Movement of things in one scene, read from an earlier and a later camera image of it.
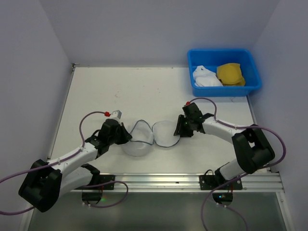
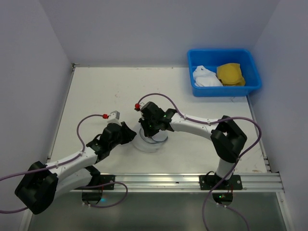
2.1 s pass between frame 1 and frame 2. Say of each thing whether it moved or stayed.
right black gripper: moved
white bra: stayed
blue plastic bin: stayed
